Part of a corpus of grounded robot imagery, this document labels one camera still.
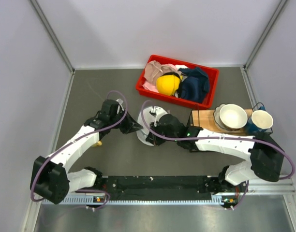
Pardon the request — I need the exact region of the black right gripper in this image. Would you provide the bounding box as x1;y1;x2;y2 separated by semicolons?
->
147;120;179;146

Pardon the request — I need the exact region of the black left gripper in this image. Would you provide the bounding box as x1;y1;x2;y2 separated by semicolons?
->
109;107;142;134

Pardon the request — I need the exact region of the white mesh laundry bag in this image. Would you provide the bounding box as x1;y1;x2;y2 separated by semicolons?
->
136;106;169;146

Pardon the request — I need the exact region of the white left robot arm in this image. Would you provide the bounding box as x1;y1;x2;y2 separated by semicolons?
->
30;99;143;204

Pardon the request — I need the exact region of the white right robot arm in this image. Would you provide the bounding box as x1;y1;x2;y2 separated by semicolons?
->
138;113;284;191

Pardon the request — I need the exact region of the yellow mug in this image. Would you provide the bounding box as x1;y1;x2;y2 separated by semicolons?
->
92;141;102;147

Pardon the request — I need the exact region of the navy blue garment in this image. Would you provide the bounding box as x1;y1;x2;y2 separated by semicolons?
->
177;66;210;103

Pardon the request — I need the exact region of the pink garment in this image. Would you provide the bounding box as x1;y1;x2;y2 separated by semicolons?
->
143;60;178;92

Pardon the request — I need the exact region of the beige garment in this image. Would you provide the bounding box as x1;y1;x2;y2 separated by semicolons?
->
144;60;163;84

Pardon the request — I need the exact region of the white garment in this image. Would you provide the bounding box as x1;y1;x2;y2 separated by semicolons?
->
175;65;188;71

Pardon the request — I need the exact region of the cream bowl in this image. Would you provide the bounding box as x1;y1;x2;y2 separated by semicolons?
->
213;104;248;131

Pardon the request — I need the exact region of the blue cup cream inside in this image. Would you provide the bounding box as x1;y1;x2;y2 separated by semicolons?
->
245;102;274;134

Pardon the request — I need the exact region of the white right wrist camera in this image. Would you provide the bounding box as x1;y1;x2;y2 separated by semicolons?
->
149;106;161;119

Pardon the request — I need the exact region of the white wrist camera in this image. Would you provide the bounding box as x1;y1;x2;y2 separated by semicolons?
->
116;99;124;114
149;106;161;119

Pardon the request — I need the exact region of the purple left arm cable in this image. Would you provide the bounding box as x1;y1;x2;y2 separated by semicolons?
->
30;90;128;210

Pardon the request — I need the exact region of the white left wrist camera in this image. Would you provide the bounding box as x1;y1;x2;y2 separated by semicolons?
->
116;99;124;114

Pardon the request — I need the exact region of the black wire wooden shelf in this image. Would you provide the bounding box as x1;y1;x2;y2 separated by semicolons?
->
188;108;254;153

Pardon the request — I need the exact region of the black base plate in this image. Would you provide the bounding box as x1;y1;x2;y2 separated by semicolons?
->
78;176;247;200

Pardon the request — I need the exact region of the grey slotted cable duct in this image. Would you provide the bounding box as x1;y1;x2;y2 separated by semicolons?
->
63;195;232;205

